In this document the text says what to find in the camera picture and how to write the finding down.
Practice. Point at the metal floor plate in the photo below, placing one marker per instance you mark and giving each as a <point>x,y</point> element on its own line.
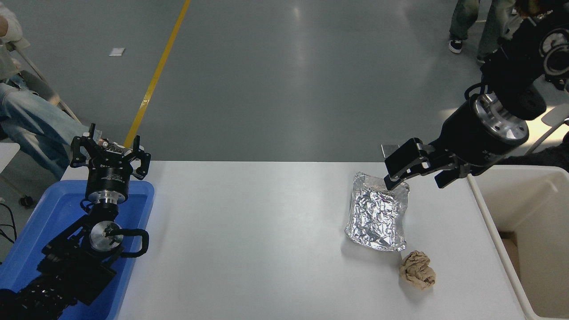
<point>389,150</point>

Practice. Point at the large pale bin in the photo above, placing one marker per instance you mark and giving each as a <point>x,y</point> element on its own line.
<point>542,266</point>

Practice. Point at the seated person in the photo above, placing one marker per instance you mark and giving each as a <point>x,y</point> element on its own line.
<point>35,124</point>

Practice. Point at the silver foil tray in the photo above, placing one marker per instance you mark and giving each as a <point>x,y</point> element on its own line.
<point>375,218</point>

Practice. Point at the blue plastic tray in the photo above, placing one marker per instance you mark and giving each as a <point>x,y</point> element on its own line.
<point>58,213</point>

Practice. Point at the crumpled tan paper ball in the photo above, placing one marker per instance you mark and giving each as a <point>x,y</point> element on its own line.
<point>417,270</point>

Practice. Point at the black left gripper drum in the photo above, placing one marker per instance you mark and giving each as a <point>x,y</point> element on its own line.
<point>109,175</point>

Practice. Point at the white chair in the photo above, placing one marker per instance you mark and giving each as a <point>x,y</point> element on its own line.
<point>555,116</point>

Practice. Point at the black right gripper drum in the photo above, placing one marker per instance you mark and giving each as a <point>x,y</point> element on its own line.
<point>475,138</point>

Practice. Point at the standing person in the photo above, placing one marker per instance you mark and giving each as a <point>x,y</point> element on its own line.
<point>464,22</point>

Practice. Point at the grey folding chair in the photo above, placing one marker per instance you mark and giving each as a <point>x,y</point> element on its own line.
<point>40,84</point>

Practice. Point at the person in dark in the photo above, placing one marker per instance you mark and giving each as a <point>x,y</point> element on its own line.
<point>546,158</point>

